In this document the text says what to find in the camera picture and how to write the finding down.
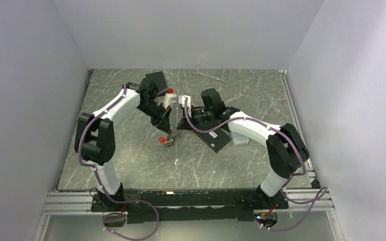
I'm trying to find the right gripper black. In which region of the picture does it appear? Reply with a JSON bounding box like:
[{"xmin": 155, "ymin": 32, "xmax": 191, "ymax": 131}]
[{"xmin": 177, "ymin": 105, "xmax": 214, "ymax": 133}]

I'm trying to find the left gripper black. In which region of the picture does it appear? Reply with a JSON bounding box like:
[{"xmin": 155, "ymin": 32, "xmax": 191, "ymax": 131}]
[{"xmin": 136, "ymin": 100, "xmax": 172, "ymax": 134}]

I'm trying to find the red key tag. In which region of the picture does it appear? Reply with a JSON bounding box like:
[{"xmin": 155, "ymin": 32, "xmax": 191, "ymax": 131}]
[{"xmin": 159, "ymin": 137, "xmax": 167, "ymax": 145}]

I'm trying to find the large metal keyring disc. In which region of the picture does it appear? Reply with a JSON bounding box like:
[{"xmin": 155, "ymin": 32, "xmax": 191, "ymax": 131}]
[{"xmin": 164, "ymin": 130, "xmax": 183, "ymax": 147}]

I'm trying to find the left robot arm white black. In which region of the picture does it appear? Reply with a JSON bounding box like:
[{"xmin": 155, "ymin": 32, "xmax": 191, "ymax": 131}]
[{"xmin": 74, "ymin": 78, "xmax": 177, "ymax": 211}]

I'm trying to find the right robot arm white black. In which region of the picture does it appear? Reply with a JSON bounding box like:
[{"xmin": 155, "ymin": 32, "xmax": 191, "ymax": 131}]
[{"xmin": 177, "ymin": 88, "xmax": 310, "ymax": 208}]

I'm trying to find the plain black box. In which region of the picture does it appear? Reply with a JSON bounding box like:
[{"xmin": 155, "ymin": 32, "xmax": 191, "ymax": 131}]
[{"xmin": 145, "ymin": 71, "xmax": 168, "ymax": 91}]

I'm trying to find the silver wrench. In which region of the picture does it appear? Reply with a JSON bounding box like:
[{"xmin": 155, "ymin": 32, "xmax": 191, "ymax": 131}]
[{"xmin": 191, "ymin": 69, "xmax": 229, "ymax": 83}]

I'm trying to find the white small router box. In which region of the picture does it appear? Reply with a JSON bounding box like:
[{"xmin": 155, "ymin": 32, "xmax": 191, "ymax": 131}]
[{"xmin": 231, "ymin": 132, "xmax": 249, "ymax": 145}]

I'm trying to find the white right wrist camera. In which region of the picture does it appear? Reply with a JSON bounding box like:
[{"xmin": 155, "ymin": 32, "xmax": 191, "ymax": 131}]
[{"xmin": 178, "ymin": 95, "xmax": 192, "ymax": 117}]

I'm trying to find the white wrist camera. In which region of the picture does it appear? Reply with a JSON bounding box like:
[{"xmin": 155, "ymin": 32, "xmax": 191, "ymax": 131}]
[
  {"xmin": 178, "ymin": 95, "xmax": 192, "ymax": 117},
  {"xmin": 162, "ymin": 88, "xmax": 177, "ymax": 109}
]

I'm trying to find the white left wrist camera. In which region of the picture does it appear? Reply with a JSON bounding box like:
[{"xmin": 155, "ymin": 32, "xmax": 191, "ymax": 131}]
[{"xmin": 162, "ymin": 88, "xmax": 177, "ymax": 109}]

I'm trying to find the black network switch with label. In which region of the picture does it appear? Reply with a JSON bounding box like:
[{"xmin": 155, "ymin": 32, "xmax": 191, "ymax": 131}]
[{"xmin": 195, "ymin": 129, "xmax": 232, "ymax": 153}]

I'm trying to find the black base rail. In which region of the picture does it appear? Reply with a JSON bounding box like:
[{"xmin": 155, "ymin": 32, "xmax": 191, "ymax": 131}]
[{"xmin": 90, "ymin": 188, "xmax": 288, "ymax": 224}]

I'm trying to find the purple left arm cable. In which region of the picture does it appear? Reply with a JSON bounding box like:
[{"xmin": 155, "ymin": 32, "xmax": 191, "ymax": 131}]
[{"xmin": 77, "ymin": 83, "xmax": 160, "ymax": 240}]

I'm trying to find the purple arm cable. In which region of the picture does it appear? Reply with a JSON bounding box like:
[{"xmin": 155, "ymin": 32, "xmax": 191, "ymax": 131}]
[
  {"xmin": 183, "ymin": 96, "xmax": 329, "ymax": 232},
  {"xmin": 77, "ymin": 83, "xmax": 160, "ymax": 240}
]

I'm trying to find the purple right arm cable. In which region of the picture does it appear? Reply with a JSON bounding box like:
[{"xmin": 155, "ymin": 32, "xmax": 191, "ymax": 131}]
[{"xmin": 183, "ymin": 96, "xmax": 329, "ymax": 232}]

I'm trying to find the aluminium frame profile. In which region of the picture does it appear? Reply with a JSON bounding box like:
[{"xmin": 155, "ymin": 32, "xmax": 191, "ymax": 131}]
[{"xmin": 42, "ymin": 188, "xmax": 335, "ymax": 216}]

